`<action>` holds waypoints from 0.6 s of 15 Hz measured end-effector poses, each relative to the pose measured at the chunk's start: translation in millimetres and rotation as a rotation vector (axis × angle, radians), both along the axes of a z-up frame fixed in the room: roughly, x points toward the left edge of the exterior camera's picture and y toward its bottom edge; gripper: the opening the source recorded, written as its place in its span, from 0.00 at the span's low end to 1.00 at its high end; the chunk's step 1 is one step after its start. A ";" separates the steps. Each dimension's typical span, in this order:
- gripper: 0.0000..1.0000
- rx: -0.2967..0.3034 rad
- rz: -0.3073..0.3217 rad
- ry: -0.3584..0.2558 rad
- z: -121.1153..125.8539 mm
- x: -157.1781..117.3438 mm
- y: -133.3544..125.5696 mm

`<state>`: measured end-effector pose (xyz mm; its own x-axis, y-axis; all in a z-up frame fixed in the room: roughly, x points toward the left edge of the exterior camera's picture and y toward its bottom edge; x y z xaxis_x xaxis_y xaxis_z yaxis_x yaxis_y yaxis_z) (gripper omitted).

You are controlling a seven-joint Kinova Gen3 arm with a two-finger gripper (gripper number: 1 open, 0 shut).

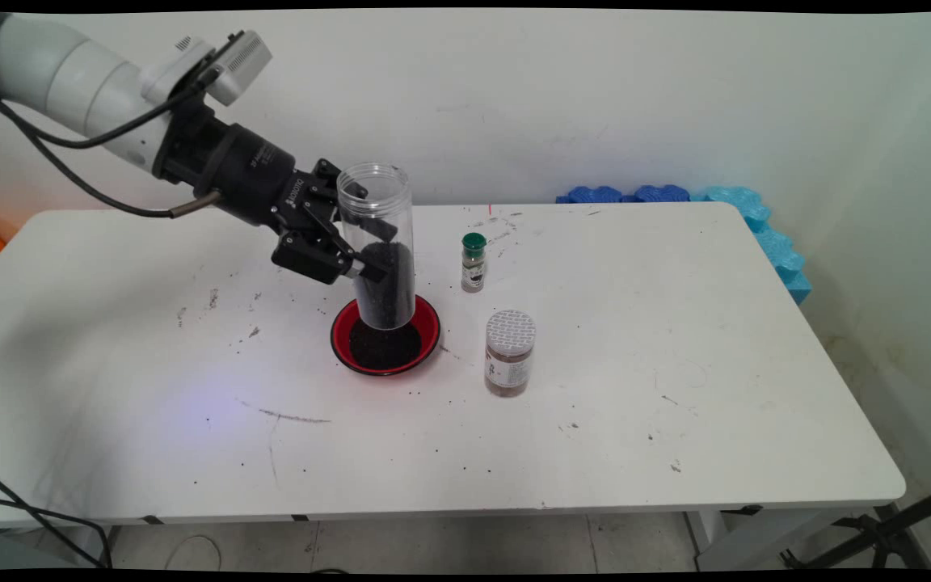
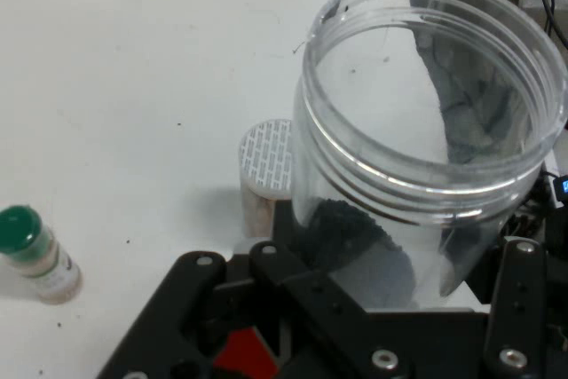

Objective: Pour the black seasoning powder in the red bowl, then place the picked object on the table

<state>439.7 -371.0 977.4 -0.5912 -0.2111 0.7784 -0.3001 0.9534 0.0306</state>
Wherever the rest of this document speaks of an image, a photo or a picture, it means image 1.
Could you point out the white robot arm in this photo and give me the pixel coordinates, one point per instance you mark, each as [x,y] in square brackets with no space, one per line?
[53,69]

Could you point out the white lid nut jar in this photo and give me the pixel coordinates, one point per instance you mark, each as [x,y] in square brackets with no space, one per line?
[510,356]

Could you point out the clear jar with black seeds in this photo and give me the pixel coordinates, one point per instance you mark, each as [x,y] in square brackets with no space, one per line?
[389,291]

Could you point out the black tripod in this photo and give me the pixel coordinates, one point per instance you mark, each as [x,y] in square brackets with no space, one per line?
[890,529]

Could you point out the red bowl with black rim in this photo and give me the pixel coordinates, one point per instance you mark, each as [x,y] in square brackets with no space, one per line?
[340,331]

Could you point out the black seed heap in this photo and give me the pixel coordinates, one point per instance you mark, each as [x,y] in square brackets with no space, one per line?
[385,352]

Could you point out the green cap spice bottle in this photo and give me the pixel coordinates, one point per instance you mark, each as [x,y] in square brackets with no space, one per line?
[473,271]

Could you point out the light blue foam piece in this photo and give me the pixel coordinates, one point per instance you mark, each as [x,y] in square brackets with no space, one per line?
[773,242]

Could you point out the dark blue foam piece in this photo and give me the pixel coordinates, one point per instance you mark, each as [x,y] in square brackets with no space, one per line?
[662,194]
[595,195]

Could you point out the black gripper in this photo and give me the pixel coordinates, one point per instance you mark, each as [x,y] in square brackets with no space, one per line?
[247,174]

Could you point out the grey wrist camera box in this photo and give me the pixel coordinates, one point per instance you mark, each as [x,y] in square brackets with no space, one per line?
[243,65]

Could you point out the white table leg frame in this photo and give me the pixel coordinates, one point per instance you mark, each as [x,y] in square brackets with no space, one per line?
[92,546]
[748,540]

